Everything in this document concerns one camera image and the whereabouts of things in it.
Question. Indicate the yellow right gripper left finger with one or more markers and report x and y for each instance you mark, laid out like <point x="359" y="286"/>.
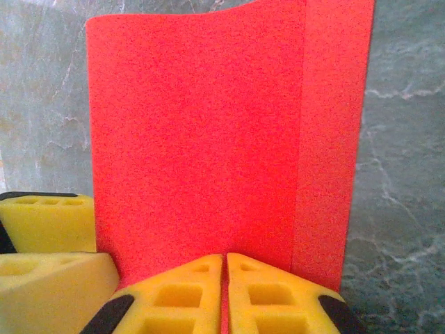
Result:
<point x="167" y="306"/>

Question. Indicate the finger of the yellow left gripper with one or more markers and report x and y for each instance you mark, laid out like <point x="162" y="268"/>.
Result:
<point x="48" y="226"/>
<point x="41" y="295"/>

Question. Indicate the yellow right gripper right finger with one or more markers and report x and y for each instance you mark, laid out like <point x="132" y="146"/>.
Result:
<point x="278" y="306"/>

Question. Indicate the red square paper sheet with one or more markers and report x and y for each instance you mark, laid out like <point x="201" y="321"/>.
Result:
<point x="208" y="139"/>

